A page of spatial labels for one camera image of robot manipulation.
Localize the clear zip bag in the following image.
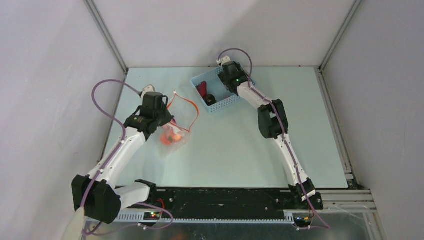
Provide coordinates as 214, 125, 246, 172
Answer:
159, 91, 200, 157

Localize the dark red toy fruit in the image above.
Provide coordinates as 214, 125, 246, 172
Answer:
196, 81, 208, 99

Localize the orange peach toy fruit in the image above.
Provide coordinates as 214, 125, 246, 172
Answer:
169, 130, 185, 143

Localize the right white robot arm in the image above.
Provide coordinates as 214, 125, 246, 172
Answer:
217, 60, 316, 209

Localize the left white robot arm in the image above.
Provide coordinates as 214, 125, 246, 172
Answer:
71, 91, 174, 224

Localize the light blue perforated basket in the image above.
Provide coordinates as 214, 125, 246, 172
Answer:
190, 66, 242, 114

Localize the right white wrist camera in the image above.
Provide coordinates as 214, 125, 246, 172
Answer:
216, 55, 232, 66

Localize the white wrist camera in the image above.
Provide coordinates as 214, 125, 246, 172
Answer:
216, 55, 232, 66
139, 84, 156, 98

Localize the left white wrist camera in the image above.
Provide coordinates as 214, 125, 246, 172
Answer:
139, 84, 156, 98

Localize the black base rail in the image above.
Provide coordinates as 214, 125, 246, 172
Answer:
145, 183, 324, 221

